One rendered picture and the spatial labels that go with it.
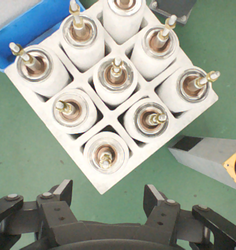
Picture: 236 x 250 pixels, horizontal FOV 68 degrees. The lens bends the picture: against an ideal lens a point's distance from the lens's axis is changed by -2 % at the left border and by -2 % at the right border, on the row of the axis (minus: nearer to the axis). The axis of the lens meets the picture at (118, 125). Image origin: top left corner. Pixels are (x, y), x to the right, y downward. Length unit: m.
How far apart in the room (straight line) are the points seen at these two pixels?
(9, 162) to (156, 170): 0.51
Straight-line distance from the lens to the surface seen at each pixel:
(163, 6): 0.74
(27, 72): 0.42
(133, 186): 0.66
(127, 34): 0.49
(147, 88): 0.46
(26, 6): 0.68
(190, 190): 0.72
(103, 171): 0.38
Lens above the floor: 0.62
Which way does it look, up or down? 87 degrees down
